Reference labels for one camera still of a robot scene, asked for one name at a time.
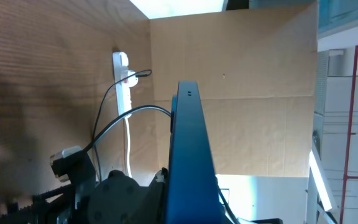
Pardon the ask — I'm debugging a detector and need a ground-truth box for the brown cardboard side panel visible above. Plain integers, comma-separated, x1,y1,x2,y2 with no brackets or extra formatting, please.
150,3,318,177

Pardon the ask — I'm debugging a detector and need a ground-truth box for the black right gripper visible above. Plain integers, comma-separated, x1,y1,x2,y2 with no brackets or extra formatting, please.
30,152,96,223

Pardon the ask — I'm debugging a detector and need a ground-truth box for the white power strip cord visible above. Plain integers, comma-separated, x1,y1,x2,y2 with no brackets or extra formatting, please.
123,116,133,179

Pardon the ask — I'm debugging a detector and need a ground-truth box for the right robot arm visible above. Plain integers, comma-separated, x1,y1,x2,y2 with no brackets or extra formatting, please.
34,152,168,223

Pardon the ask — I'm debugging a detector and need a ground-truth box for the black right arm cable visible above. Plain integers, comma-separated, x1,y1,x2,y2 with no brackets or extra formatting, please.
84,105,172,153

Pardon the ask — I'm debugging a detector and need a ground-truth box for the black USB charging cable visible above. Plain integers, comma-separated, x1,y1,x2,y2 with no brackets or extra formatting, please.
91,69,153,183

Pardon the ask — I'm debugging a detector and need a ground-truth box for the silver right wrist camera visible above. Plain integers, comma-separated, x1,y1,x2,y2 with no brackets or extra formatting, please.
50,146,82,183

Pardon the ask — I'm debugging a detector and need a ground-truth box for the blue screen Galaxy smartphone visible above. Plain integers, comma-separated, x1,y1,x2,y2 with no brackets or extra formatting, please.
165,81,224,223

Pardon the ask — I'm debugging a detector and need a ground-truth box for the white USB wall charger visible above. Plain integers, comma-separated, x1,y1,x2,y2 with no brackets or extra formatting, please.
121,70,139,88

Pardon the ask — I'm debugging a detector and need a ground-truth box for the white power strip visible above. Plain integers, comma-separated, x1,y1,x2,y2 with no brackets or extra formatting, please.
112,52,132,115

